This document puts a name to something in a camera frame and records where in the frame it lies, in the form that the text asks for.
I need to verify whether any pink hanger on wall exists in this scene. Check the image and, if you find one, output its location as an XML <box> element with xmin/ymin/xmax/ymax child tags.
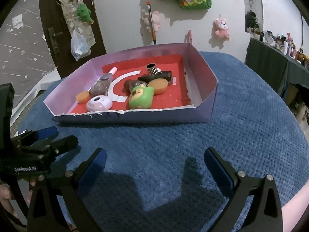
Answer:
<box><xmin>185</xmin><ymin>30</ymin><xmax>193</xmax><ymax>45</ymax></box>

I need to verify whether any brown square compact case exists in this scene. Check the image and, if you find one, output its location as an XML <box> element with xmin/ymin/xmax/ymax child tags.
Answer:
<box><xmin>89</xmin><ymin>80</ymin><xmax>110</xmax><ymax>97</ymax></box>

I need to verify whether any pink cardboard box tray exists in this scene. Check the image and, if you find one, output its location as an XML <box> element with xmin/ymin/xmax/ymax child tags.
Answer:
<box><xmin>44</xmin><ymin>43</ymin><xmax>218</xmax><ymax>124</ymax></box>

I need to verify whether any pink cap nail polish bottle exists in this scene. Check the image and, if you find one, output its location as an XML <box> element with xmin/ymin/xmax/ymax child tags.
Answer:
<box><xmin>99</xmin><ymin>67</ymin><xmax>118</xmax><ymax>83</ymax></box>

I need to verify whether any blue textured table mat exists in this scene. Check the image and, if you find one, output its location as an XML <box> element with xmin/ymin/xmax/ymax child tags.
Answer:
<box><xmin>17</xmin><ymin>51</ymin><xmax>309</xmax><ymax>232</ymax></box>

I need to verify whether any pink plush toy on wall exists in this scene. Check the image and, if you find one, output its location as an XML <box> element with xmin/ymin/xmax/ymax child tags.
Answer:
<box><xmin>214</xmin><ymin>19</ymin><xmax>229</xmax><ymax>41</ymax></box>

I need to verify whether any light pink plush behind stick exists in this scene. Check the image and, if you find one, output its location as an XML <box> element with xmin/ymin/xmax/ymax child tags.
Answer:
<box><xmin>141</xmin><ymin>10</ymin><xmax>160</xmax><ymax>32</ymax></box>

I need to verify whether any orange handled mop stick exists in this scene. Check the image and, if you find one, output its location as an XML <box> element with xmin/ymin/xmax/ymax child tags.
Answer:
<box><xmin>147</xmin><ymin>2</ymin><xmax>157</xmax><ymax>45</ymax></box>

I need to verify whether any white plastic bag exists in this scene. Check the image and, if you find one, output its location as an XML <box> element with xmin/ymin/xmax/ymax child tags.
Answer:
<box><xmin>71</xmin><ymin>30</ymin><xmax>91</xmax><ymax>61</ymax></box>

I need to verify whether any gold studded ring cylinder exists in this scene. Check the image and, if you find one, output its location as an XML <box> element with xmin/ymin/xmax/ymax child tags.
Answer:
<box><xmin>146</xmin><ymin>63</ymin><xmax>158</xmax><ymax>75</ymax></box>

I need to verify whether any person hand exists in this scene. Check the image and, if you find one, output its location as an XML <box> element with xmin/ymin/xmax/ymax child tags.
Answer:
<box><xmin>1</xmin><ymin>177</ymin><xmax>36</xmax><ymax>219</ymax></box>

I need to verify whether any dark cloth side table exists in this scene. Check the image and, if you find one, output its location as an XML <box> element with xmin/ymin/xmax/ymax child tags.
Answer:
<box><xmin>245</xmin><ymin>38</ymin><xmax>308</xmax><ymax>96</ymax></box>

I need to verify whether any orange makeup sponge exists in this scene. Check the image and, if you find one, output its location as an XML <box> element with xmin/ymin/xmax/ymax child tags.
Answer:
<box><xmin>76</xmin><ymin>91</ymin><xmax>91</xmax><ymax>104</ymax></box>
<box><xmin>148</xmin><ymin>78</ymin><xmax>168</xmax><ymax>95</ymax></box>

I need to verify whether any black nail polish bottle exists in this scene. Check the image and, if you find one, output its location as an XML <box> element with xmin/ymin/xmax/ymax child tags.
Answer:
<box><xmin>138</xmin><ymin>71</ymin><xmax>172</xmax><ymax>85</ymax></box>

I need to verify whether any dark wooden door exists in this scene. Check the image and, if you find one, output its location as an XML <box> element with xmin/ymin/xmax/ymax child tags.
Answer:
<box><xmin>38</xmin><ymin>0</ymin><xmax>107</xmax><ymax>79</ymax></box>

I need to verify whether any green bear figurine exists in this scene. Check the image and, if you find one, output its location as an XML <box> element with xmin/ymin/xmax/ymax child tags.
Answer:
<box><xmin>128</xmin><ymin>86</ymin><xmax>155</xmax><ymax>109</ymax></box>

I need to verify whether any lilac My Melody device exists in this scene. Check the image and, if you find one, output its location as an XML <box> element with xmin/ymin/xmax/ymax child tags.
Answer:
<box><xmin>86</xmin><ymin>95</ymin><xmax>113</xmax><ymax>112</ymax></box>

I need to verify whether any green plush on door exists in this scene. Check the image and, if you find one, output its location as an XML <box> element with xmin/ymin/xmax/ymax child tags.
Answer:
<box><xmin>76</xmin><ymin>4</ymin><xmax>94</xmax><ymax>24</ymax></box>

